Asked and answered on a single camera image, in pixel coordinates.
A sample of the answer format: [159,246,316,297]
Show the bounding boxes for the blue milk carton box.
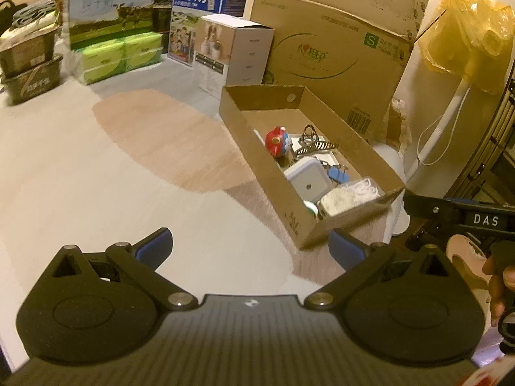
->
[168,0,246,67]

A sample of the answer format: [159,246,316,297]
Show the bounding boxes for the beige power adapter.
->
[318,187,355,217]

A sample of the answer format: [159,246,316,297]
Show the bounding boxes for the white product box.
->
[193,14,274,98]

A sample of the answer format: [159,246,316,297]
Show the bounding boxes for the black laptop bag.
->
[0,0,28,32]

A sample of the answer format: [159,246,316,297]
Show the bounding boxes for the green cap small bottle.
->
[304,200,320,219]

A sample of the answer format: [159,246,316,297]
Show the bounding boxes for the left green tissue pack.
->
[74,39,126,85]

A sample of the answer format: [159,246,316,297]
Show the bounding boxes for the right green tissue pack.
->
[124,32,162,71]

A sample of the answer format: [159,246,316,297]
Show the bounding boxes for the white wall plug charger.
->
[284,157,332,203]

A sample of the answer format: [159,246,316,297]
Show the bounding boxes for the green tissue pack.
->
[124,32,162,71]
[74,39,126,85]

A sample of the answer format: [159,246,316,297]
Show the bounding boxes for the large brown cardboard box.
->
[250,0,429,140]

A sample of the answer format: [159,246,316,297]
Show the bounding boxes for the red Doraemon toy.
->
[265,126,292,159]

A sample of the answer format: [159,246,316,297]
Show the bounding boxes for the dark box behind milk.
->
[152,0,172,51]

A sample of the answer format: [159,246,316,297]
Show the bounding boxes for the black food tray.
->
[1,25,59,78]
[1,54,63,105]

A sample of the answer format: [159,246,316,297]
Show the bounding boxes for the white standing fan pole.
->
[369,76,472,237]

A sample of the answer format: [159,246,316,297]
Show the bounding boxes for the grey folded cable bundle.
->
[10,0,60,29]

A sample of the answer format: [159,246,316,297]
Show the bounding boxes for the upper black food tray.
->
[1,25,59,78]

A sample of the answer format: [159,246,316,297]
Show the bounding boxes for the open brown cardboard tray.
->
[219,86,404,248]

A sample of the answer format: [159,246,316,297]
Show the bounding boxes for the lower black food tray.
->
[1,54,63,105]

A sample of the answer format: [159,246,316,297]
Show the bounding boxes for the person right hand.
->
[483,256,515,327]

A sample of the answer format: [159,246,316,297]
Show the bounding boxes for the green landscape milk box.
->
[62,0,155,50]

